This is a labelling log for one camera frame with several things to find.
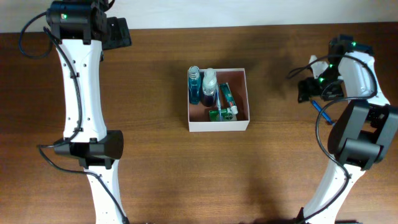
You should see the blue disposable razor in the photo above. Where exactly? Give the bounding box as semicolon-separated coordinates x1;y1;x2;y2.
309;99;336;126

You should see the teal mouthwash bottle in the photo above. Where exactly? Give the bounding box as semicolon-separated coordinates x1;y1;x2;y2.
188;66;201;105

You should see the green red toothpaste tube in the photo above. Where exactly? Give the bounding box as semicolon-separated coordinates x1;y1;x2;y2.
220;83;238;115

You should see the purple hand sanitizer bottle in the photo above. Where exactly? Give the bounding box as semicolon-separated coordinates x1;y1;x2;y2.
202;68;217;107

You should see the green soap box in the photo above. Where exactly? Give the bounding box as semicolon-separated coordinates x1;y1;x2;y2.
209;108;237;122

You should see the blue white toothbrush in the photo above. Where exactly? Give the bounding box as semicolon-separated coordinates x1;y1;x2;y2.
216;84;223;122

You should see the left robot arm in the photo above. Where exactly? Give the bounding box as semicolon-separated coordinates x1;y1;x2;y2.
45;1;132;223

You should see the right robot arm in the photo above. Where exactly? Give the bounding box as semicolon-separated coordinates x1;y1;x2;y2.
289;34;397;223

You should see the white open cardboard box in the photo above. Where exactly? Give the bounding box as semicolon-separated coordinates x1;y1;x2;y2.
187;68;250;132

